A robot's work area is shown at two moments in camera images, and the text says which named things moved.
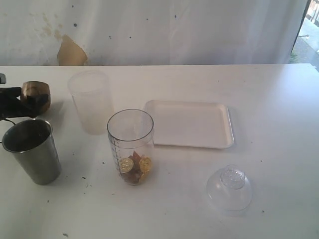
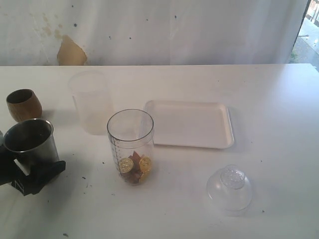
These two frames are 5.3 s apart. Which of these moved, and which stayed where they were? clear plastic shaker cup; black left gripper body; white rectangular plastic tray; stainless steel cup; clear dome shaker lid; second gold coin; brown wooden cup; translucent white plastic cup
Moved: brown wooden cup; black left gripper body
Stayed: clear dome shaker lid; clear plastic shaker cup; white rectangular plastic tray; stainless steel cup; second gold coin; translucent white plastic cup
